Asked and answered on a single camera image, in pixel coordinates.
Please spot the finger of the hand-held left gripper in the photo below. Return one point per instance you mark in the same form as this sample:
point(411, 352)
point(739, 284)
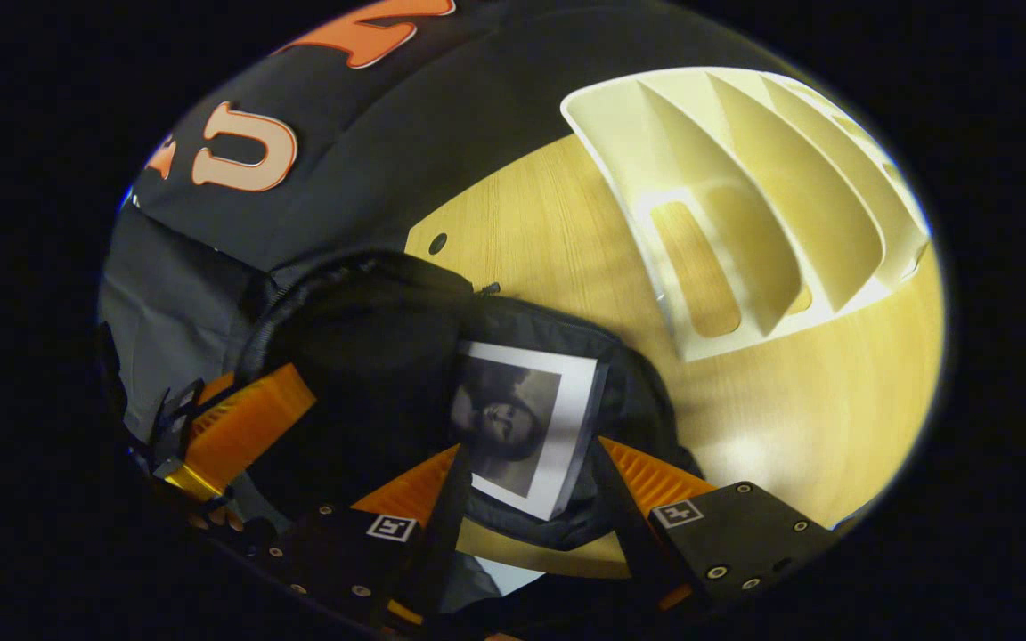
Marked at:
point(246, 427)

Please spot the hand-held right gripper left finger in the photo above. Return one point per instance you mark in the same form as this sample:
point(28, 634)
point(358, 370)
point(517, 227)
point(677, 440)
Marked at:
point(451, 534)

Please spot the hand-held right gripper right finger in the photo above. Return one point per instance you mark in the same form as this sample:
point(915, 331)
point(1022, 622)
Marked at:
point(629, 525)

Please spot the grey portrait cover book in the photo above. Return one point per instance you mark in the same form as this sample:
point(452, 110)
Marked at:
point(513, 418)

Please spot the black schoolbag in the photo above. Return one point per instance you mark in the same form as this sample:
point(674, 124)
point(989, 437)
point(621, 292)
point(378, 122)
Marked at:
point(362, 356)

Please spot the white plastic bookshelf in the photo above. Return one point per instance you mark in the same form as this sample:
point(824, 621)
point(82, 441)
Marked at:
point(745, 205)

